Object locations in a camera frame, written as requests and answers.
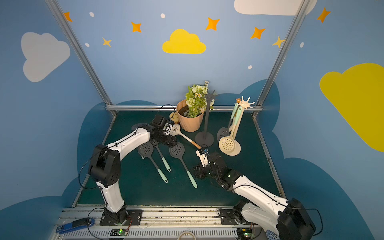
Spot cream utensil rack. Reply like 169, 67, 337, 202
235, 97, 255, 140

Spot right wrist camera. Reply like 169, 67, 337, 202
196, 148, 209, 168

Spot yellow smiley sponge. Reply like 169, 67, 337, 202
169, 112, 180, 124

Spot green white artificial flowers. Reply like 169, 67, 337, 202
183, 81, 210, 118

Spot cream skimmer wooden handle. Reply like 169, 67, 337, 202
170, 124, 201, 149

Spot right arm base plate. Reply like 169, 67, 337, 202
218, 209, 246, 225

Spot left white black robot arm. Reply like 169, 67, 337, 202
88, 115, 177, 226

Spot pink ribbed flower pot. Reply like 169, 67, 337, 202
177, 100, 204, 133

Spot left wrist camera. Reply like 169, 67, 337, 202
151, 114, 174, 133

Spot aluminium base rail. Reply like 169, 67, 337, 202
50, 205, 269, 240

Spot cream skimmer mint handle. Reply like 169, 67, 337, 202
219, 104, 242, 156

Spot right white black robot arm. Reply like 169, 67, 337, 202
193, 150, 317, 240

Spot blue handheld device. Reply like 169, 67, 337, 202
56, 218, 95, 235

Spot all grey slotted skimmer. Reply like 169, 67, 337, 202
131, 123, 146, 131

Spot grey skimmer mint handle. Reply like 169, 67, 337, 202
151, 140, 172, 172
169, 143, 198, 189
138, 142, 168, 184
217, 102, 239, 142

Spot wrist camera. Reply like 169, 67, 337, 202
151, 114, 174, 133
196, 148, 209, 168

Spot dark grey utensil rack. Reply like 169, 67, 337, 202
195, 90, 215, 147

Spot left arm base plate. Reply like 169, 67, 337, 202
100, 209, 143, 226

